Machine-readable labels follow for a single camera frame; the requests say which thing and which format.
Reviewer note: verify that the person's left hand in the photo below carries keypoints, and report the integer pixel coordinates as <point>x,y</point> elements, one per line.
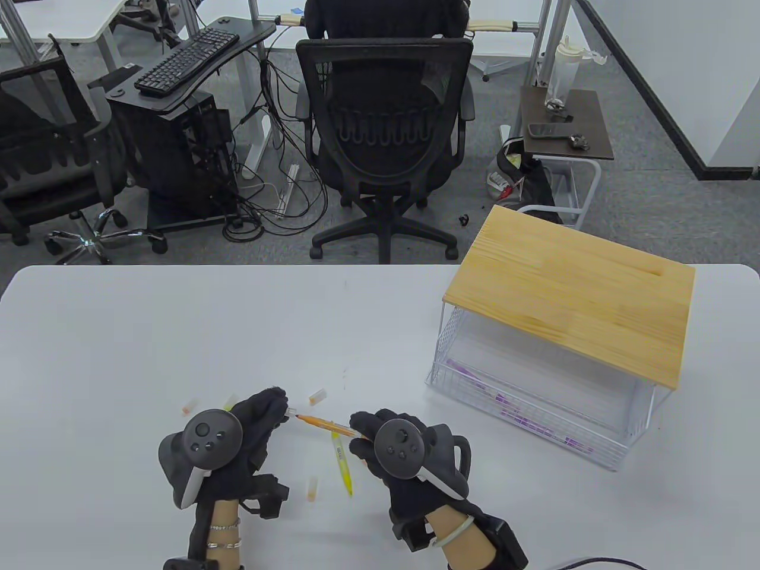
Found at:
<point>261,409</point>

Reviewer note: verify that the person's right hand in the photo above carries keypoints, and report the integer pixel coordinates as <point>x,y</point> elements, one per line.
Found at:
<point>404,504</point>

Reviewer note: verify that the clear yellow highlighter cap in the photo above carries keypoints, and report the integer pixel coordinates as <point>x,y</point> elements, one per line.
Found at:
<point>230,401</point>

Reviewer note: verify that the orange double-ended highlighter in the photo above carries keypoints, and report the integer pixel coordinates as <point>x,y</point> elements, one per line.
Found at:
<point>323,423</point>

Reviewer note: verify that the yellow double-ended highlighter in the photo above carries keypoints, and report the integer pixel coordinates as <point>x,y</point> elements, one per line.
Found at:
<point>341,466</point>

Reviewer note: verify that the purple double-ended highlighter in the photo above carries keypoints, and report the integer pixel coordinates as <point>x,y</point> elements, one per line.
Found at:
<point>546,432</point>
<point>469,374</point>

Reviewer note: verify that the person's left forearm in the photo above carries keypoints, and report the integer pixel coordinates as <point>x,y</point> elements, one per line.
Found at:
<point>225,512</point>

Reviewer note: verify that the person's right forearm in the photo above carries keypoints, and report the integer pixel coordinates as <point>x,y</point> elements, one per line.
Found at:
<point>463,549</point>

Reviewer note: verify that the black right hand controller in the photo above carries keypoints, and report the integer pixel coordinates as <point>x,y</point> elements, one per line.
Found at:
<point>401,448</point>

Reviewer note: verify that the black hand controller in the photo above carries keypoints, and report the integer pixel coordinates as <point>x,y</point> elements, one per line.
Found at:
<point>401,448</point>
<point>211,439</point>

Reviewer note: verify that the black left hand controller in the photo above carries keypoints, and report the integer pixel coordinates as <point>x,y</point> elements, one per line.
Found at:
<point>211,439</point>

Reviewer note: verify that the pale green bangle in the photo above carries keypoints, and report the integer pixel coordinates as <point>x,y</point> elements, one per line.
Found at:
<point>454,534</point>

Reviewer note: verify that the black right wrist module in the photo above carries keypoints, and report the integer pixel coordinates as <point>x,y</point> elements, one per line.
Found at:
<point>504,543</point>

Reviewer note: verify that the black wrist module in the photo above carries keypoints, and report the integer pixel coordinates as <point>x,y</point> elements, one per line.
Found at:
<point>190,563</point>
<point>504,543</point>

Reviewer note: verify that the black left wrist module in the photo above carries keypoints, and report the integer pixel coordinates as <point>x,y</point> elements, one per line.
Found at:
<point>190,563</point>

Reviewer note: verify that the white power strip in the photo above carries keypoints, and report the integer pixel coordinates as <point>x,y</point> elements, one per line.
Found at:
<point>289,190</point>

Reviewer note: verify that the black computer tower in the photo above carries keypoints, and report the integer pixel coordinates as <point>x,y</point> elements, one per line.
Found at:
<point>178,160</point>

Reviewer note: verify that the wooden basket lid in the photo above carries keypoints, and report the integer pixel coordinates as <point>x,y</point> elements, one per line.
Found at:
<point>570,297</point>

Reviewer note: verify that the small black floor object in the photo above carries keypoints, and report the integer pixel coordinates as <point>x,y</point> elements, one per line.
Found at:
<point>464,219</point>

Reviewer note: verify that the white desk leg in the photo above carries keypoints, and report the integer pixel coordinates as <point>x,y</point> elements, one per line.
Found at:
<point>265,127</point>

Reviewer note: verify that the black mesh office chair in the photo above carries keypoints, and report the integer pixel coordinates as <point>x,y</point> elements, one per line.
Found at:
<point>53,178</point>
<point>386,95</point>

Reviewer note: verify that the dark floor bag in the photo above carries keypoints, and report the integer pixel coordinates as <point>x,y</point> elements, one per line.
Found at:
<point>528,178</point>

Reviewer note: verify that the black keyboard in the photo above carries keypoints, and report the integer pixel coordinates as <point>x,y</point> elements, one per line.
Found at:
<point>187,59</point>

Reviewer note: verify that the black curved desk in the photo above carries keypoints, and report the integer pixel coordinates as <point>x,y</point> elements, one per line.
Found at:
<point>249,32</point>

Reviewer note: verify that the bunch of keys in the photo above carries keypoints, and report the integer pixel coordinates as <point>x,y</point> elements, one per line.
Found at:
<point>577,142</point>

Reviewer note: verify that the brown side table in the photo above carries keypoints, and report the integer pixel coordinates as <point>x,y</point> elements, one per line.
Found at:
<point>594,113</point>

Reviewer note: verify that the white desk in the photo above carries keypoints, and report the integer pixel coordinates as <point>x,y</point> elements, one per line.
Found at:
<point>59,18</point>

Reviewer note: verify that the clear tumbler bottle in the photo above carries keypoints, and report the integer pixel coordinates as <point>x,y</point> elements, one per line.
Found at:
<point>561,71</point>

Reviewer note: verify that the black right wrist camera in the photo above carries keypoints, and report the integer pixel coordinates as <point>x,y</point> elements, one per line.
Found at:
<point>412,531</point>

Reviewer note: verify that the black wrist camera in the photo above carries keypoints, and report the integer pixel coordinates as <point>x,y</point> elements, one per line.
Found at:
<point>270,496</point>
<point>412,531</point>

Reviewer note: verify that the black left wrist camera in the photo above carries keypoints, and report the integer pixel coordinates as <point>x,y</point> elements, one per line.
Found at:
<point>270,496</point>

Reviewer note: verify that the grey metal post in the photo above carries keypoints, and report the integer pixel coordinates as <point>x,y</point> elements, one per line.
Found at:
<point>537,41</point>

